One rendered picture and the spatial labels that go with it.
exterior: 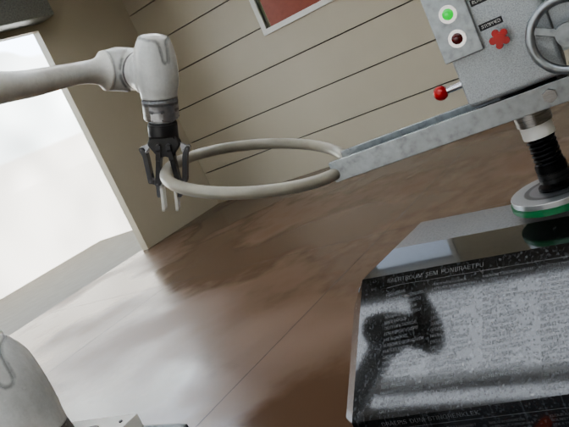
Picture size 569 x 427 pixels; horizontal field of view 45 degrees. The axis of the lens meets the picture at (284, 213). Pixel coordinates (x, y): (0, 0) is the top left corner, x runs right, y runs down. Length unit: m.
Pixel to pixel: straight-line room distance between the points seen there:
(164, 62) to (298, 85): 7.34
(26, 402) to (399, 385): 0.76
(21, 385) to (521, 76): 1.14
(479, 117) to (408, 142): 0.16
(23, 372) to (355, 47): 7.42
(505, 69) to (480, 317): 0.51
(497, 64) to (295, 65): 7.55
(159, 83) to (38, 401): 0.77
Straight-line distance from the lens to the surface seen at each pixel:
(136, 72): 1.73
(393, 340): 1.59
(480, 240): 1.64
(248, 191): 1.53
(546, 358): 1.41
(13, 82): 1.58
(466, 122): 1.55
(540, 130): 1.57
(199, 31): 9.72
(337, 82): 8.72
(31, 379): 1.43
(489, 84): 1.48
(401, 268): 1.65
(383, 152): 1.59
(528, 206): 1.57
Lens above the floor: 1.35
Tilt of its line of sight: 11 degrees down
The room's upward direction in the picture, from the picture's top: 25 degrees counter-clockwise
